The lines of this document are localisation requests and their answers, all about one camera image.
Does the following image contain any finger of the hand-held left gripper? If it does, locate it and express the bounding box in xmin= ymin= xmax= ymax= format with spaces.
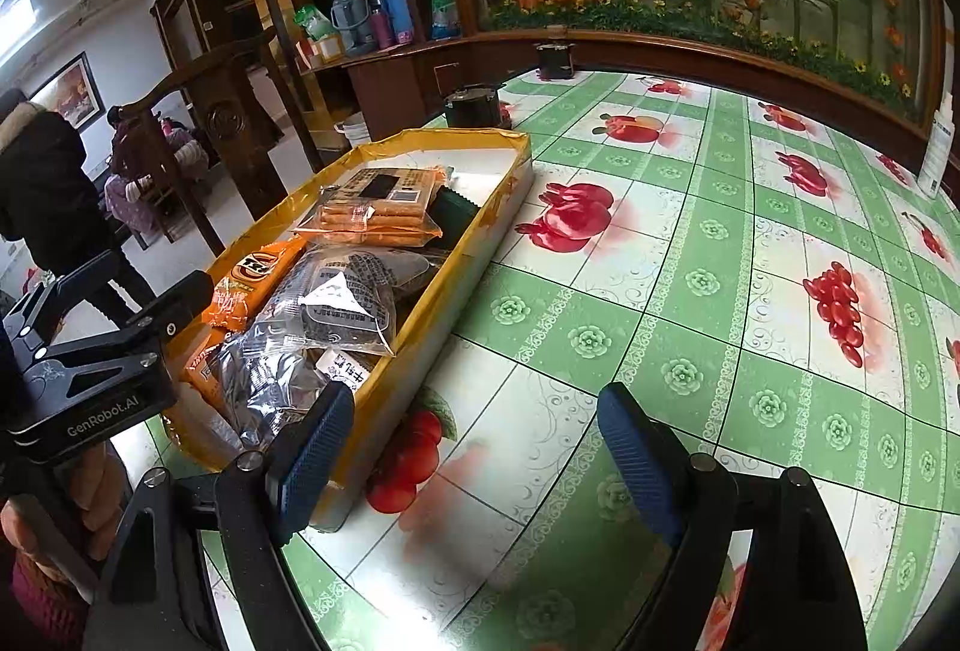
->
xmin=45 ymin=271 xmax=215 ymax=373
xmin=0 ymin=250 xmax=126 ymax=352

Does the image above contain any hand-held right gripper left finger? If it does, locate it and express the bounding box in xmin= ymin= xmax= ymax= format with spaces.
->
xmin=82 ymin=381 xmax=357 ymax=651

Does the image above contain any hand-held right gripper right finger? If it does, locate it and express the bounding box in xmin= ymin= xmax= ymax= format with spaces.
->
xmin=598 ymin=382 xmax=871 ymax=651

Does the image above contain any shiny bag of dark seeds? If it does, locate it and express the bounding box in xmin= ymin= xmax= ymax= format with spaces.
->
xmin=214 ymin=340 xmax=342 ymax=453

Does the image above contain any orange biscuit packet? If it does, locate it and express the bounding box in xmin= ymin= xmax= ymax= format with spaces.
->
xmin=180 ymin=328 xmax=233 ymax=419

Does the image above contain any white spotted candy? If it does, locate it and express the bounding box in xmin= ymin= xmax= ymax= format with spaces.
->
xmin=315 ymin=349 xmax=392 ymax=401

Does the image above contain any small orange snack packet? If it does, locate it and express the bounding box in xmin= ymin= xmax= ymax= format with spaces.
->
xmin=201 ymin=237 xmax=310 ymax=331

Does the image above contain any clear bag with white label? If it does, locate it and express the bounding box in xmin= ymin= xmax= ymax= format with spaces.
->
xmin=251 ymin=246 xmax=400 ymax=361

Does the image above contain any yellow cardboard box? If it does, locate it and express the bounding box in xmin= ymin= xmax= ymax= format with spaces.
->
xmin=161 ymin=128 xmax=535 ymax=532

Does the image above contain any brown biscuit packet black label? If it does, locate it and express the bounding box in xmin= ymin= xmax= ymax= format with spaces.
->
xmin=292 ymin=167 xmax=445 ymax=247

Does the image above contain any cracker packet green label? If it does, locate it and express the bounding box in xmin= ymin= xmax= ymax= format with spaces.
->
xmin=426 ymin=184 xmax=482 ymax=251

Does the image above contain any person's left forearm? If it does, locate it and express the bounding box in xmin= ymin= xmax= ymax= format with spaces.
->
xmin=0 ymin=493 xmax=98 ymax=648

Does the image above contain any person's left hand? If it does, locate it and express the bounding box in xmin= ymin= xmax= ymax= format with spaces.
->
xmin=70 ymin=443 xmax=130 ymax=537

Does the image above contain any green fruit print tablecloth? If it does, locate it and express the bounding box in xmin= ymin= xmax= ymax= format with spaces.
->
xmin=112 ymin=70 xmax=960 ymax=651

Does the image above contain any dark wooden chair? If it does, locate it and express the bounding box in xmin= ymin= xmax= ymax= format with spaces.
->
xmin=120 ymin=27 xmax=301 ymax=256

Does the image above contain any white bucket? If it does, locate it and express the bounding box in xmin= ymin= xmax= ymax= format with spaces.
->
xmin=334 ymin=112 xmax=374 ymax=149

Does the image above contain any green white bag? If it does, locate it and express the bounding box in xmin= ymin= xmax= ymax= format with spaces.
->
xmin=295 ymin=4 xmax=347 ymax=68

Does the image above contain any grey blue thermos jug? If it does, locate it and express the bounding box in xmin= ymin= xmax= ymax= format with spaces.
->
xmin=330 ymin=0 xmax=376 ymax=56

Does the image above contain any black round tin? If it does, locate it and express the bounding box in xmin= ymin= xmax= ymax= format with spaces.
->
xmin=444 ymin=83 xmax=502 ymax=131
xmin=536 ymin=42 xmax=577 ymax=80

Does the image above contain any dark wooden cabinet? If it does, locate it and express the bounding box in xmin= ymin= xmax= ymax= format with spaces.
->
xmin=225 ymin=0 xmax=946 ymax=172

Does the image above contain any blue bottle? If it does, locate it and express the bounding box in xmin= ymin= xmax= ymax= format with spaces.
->
xmin=382 ymin=0 xmax=416 ymax=46

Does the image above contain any white spray bottle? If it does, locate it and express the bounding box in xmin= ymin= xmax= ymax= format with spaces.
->
xmin=916 ymin=96 xmax=960 ymax=200

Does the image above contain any green white upright packet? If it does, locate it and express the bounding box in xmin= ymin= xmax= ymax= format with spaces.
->
xmin=429 ymin=0 xmax=463 ymax=41

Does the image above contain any framed wall picture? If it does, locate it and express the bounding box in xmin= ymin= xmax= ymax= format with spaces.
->
xmin=30 ymin=51 xmax=104 ymax=132

